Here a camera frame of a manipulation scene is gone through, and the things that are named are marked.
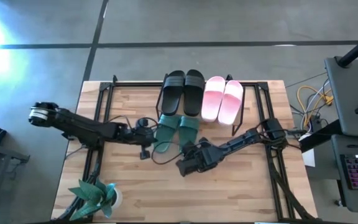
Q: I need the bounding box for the wooden shelf black wire frame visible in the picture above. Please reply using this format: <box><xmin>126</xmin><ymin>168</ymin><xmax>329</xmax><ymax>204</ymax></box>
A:
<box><xmin>155</xmin><ymin>73</ymin><xmax>247</xmax><ymax>137</ymax></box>

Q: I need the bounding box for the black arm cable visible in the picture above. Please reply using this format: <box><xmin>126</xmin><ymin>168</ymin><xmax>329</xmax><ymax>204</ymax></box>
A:
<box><xmin>106</xmin><ymin>114</ymin><xmax>160</xmax><ymax>131</ymax></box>
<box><xmin>150</xmin><ymin>118</ymin><xmax>291</xmax><ymax>166</ymax></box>

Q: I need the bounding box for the pink slide sandal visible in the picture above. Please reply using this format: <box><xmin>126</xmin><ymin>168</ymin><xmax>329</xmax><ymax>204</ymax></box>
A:
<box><xmin>201</xmin><ymin>76</ymin><xmax>226</xmax><ymax>123</ymax></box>
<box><xmin>218</xmin><ymin>80</ymin><xmax>244</xmax><ymax>126</ymax></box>

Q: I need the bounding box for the green artificial plant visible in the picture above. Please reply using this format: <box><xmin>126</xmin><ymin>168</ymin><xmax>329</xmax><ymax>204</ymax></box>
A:
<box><xmin>68</xmin><ymin>176</ymin><xmax>117</xmax><ymax>222</ymax></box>

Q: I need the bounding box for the yellow cable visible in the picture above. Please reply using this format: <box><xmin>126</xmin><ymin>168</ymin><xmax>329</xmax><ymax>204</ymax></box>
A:
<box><xmin>296</xmin><ymin>85</ymin><xmax>334</xmax><ymax>129</ymax></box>

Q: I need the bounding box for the grey desk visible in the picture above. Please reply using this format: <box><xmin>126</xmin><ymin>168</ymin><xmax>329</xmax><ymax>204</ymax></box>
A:
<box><xmin>330</xmin><ymin>133</ymin><xmax>358</xmax><ymax>215</ymax></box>
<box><xmin>324</xmin><ymin>55</ymin><xmax>358</xmax><ymax>139</ymax></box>

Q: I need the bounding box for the white plant pot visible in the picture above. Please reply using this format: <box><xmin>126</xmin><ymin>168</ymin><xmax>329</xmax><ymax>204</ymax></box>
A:
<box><xmin>109</xmin><ymin>186</ymin><xmax>124</xmax><ymax>208</ymax></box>

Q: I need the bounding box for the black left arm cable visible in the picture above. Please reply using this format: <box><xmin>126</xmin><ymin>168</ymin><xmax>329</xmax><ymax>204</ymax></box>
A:
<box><xmin>106</xmin><ymin>114</ymin><xmax>160</xmax><ymax>131</ymax></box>

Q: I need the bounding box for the black slide sandal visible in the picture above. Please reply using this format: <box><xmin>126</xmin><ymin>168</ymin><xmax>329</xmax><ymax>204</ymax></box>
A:
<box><xmin>183</xmin><ymin>68</ymin><xmax>206</xmax><ymax>118</ymax></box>
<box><xmin>161</xmin><ymin>70</ymin><xmax>186</xmax><ymax>116</ymax></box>

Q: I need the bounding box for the green slide sandal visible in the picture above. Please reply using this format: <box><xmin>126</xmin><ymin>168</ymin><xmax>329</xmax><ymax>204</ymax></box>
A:
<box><xmin>153</xmin><ymin>114</ymin><xmax>181</xmax><ymax>154</ymax></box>
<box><xmin>178</xmin><ymin>115</ymin><xmax>201</xmax><ymax>152</ymax></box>

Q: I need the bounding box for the white paper sheet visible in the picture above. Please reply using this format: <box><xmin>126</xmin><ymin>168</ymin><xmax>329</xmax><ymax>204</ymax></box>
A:
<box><xmin>301</xmin><ymin>148</ymin><xmax>316</xmax><ymax>169</ymax></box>

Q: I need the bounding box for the black support beam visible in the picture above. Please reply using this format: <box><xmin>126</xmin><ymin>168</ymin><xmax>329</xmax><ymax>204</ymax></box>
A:
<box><xmin>299</xmin><ymin>119</ymin><xmax>335</xmax><ymax>154</ymax></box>

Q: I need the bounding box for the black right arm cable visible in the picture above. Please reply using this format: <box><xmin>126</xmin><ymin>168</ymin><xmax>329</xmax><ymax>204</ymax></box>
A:
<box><xmin>150</xmin><ymin>118</ymin><xmax>291</xmax><ymax>166</ymax></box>

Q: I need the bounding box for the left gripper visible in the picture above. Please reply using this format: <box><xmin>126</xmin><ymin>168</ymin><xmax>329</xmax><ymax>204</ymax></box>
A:
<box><xmin>121</xmin><ymin>117</ymin><xmax>160</xmax><ymax>147</ymax></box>

